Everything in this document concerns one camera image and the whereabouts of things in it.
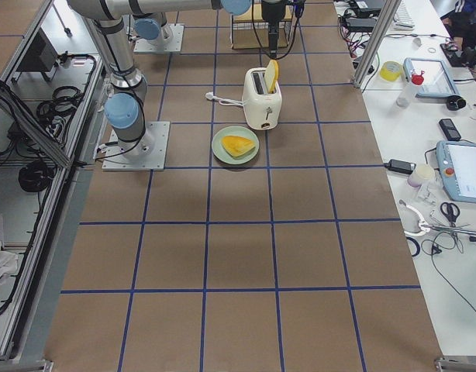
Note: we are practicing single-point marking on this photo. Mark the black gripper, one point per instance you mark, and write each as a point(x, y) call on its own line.
point(271, 12)

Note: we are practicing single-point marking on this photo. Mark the white two-slot toaster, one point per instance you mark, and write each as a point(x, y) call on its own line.
point(261, 108)

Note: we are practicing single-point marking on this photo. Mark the bread slice in toaster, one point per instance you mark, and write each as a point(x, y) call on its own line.
point(271, 76)

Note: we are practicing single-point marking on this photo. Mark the toasted bread on plate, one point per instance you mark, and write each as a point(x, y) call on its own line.
point(237, 146)

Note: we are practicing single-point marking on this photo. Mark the light green plate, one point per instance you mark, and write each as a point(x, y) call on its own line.
point(222, 155)

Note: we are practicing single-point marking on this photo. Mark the yellow tape roll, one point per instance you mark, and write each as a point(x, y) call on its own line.
point(390, 70)

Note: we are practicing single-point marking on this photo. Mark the red capped squeeze bottle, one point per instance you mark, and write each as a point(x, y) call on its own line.
point(409, 93)

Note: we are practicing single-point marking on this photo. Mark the upper teach pendant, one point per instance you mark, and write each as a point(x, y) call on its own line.
point(438, 82)

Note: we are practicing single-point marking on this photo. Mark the teach pendant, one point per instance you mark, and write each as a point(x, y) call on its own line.
point(457, 168)
point(438, 82)

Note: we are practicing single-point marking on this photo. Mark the black power adapter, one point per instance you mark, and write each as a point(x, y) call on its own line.
point(400, 166)

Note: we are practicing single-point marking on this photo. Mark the white paper cup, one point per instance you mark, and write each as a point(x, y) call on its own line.
point(421, 174)

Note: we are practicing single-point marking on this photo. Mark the lower teach pendant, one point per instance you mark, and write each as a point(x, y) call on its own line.
point(457, 168)

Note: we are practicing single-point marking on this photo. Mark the black scissors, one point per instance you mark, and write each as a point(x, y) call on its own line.
point(450, 211)

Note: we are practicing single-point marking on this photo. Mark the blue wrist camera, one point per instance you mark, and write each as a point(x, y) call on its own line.
point(298, 7)

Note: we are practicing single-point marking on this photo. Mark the aluminium frame post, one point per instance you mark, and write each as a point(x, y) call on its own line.
point(384, 21)

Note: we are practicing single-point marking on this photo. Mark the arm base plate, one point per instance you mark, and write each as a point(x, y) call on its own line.
point(142, 46)
point(149, 153)

